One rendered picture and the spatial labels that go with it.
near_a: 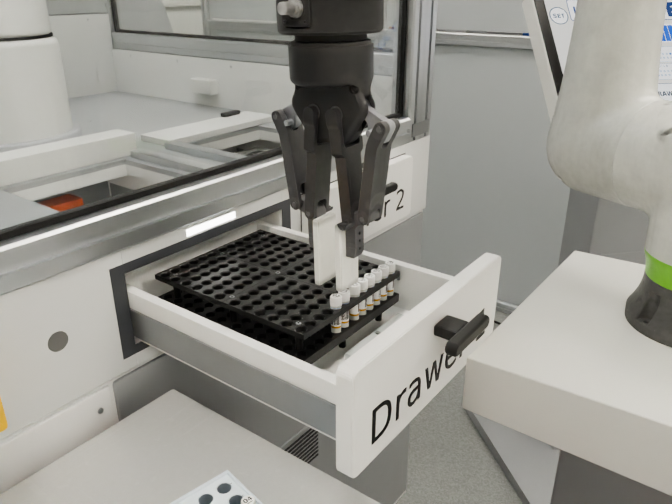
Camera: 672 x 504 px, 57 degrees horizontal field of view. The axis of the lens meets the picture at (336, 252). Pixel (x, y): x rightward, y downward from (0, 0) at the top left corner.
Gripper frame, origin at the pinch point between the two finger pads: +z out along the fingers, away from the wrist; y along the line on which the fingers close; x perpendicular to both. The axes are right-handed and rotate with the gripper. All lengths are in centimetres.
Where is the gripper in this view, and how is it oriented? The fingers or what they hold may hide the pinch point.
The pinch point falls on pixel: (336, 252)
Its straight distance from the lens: 61.5
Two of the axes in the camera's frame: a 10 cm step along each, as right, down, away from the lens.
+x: 6.0, -3.2, 7.3
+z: 0.2, 9.2, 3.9
